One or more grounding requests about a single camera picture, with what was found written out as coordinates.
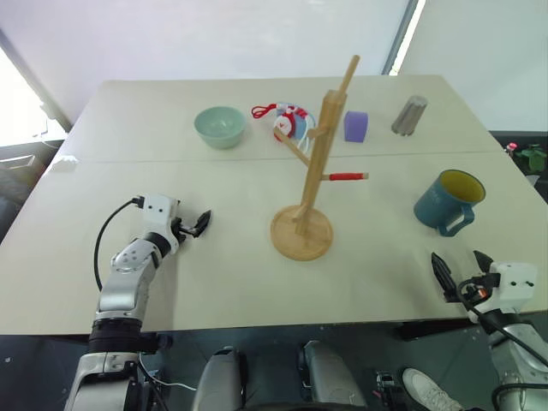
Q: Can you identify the wooden mug tree stand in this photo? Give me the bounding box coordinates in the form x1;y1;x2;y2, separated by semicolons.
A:
269;54;370;262

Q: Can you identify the white shoe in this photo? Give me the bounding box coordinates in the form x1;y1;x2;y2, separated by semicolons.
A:
401;366;464;411

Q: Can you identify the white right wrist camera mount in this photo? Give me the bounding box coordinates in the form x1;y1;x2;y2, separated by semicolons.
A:
487;261;538;309

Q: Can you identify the silver ribbed tumbler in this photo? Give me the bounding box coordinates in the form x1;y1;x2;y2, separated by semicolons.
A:
390;94;430;137

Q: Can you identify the purple block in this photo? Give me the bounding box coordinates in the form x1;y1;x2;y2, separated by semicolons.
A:
343;110;370;144

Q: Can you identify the grey rounded robot leg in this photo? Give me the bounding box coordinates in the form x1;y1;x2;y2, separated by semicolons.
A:
190;345;250;411
298;340;368;411

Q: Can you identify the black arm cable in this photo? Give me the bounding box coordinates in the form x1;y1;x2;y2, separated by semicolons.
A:
456;277;548;369
93;196;146;295

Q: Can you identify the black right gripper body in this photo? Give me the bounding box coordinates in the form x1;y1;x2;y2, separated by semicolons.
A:
456;272;501;308

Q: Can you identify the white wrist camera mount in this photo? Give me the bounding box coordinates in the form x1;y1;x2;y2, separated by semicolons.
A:
140;193;182;253
487;261;538;309

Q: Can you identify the green potted plant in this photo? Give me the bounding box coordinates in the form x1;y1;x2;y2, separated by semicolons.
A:
506;142;548;175

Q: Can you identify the red tape mark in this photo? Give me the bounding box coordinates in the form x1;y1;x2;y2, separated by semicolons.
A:
329;171;370;182

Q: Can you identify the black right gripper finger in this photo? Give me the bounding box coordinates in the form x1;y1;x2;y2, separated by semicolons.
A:
430;252;457;303
472;250;494;276

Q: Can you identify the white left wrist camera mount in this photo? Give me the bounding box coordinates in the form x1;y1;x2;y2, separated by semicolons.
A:
140;193;182;253

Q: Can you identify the blue mug yellow inside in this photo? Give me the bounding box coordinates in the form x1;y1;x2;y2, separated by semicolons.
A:
413;169;486;237

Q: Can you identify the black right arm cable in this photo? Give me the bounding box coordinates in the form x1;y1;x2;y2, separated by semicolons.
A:
456;277;548;369

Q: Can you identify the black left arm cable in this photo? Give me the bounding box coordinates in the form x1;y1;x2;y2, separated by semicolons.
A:
93;196;146;295

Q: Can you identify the red white charm with cord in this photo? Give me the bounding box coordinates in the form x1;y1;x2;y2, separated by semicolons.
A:
251;101;313;153

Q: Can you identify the thin white floor cable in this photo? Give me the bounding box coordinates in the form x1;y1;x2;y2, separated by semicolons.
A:
137;353;199;392

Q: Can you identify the pale green bowl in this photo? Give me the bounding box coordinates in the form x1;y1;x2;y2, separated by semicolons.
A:
193;105;247;151

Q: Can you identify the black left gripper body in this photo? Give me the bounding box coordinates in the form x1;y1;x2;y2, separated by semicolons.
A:
170;216;197;250

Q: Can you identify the dark window frame post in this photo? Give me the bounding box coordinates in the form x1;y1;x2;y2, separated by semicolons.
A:
382;0;420;77

